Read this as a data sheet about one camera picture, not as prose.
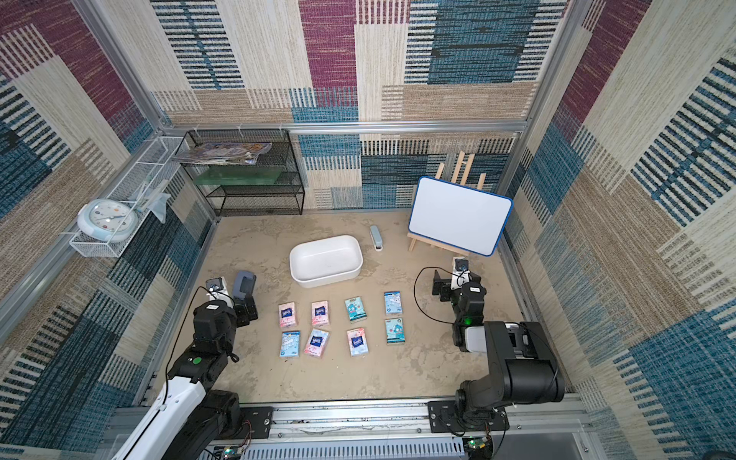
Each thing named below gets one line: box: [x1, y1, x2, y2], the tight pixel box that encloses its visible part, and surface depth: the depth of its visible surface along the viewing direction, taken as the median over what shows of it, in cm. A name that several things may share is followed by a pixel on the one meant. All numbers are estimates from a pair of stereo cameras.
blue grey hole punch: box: [232, 270, 257, 301], surface depth 100 cm
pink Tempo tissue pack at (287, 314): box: [277, 301, 298, 329], surface depth 91 cm
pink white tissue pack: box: [345, 327, 369, 357], surface depth 86 cm
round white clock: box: [76, 198, 139, 243], surface depth 68 cm
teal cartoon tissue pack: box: [344, 296, 368, 324], surface depth 93 cm
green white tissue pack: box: [385, 318, 406, 345], surface depth 89 cm
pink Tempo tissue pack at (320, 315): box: [311, 299, 331, 326], surface depth 91 cm
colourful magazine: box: [172, 141, 273, 165], surface depth 83 cm
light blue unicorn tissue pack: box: [383, 290, 404, 315], surface depth 93 cm
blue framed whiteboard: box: [408, 175, 514, 257], surface depth 93 cm
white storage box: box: [288, 234, 364, 289], surface depth 106 cm
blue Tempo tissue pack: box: [303, 327, 330, 359], surface depth 86 cm
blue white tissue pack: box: [278, 330, 301, 358], surface depth 86 cm
